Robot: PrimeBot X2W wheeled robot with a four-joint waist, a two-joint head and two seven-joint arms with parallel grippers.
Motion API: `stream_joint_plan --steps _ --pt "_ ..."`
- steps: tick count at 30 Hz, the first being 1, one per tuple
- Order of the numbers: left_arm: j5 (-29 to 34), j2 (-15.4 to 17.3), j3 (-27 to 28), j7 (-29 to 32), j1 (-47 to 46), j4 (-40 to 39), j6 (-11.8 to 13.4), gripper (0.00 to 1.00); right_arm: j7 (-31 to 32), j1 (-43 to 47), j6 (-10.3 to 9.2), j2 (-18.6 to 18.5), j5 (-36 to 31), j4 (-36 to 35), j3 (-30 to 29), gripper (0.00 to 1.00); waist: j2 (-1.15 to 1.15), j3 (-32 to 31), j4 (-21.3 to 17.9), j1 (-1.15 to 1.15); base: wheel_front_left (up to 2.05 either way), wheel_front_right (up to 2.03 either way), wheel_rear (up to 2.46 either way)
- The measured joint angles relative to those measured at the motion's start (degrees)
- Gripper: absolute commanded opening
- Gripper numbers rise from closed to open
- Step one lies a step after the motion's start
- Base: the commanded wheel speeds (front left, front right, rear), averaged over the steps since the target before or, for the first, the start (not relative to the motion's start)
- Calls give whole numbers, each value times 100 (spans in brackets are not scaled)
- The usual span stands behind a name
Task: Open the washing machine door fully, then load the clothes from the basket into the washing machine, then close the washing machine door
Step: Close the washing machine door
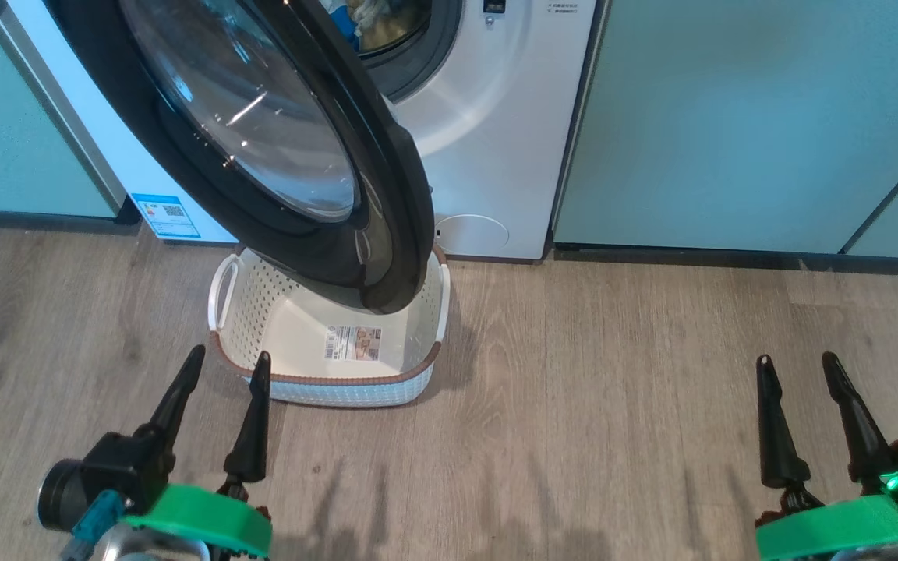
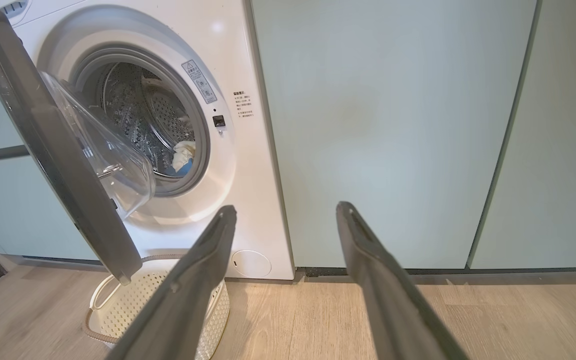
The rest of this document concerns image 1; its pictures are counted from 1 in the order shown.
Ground teal cable connector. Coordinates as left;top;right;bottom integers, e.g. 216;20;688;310
59;491;126;561

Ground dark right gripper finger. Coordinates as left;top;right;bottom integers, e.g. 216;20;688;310
755;355;812;490
822;352;894;492

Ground basket product label sticker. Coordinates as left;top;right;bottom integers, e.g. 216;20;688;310
324;325;384;362

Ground white oval filter hatch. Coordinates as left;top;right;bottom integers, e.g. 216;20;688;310
435;214;510;255

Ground white perforated laundry basket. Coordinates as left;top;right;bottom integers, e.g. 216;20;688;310
209;245;451;408

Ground dark round washing machine door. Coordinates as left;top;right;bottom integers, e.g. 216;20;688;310
44;0;436;315

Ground wide teal cabinet panel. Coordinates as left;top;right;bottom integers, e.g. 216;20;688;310
553;0;898;254

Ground cream baby clothes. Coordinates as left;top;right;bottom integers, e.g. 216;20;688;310
355;0;430;53

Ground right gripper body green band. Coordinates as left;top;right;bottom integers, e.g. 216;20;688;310
755;483;898;561

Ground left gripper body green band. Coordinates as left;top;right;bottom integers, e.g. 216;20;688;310
101;482;273;561

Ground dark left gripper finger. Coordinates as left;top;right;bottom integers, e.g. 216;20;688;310
223;351;272;483
136;345;207;454

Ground white washing machine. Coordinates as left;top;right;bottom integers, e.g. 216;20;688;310
0;0;610;262

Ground blue energy label sticker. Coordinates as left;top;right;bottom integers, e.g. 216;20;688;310
131;193;202;239

